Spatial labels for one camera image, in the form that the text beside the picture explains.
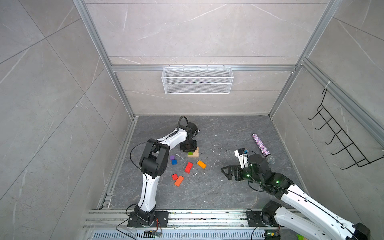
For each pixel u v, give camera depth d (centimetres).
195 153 98
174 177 88
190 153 95
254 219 73
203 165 92
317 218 44
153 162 55
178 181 86
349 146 63
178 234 70
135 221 72
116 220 75
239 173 65
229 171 66
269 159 91
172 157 95
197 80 101
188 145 85
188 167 90
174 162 94
